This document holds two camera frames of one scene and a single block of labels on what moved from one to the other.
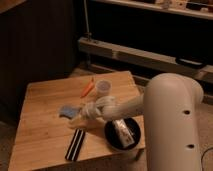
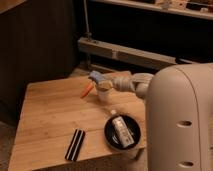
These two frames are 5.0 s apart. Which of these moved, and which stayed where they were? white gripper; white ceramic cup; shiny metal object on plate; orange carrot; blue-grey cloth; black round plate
Moved: white gripper; blue-grey cloth
Stayed: orange carrot; white ceramic cup; shiny metal object on plate; black round plate
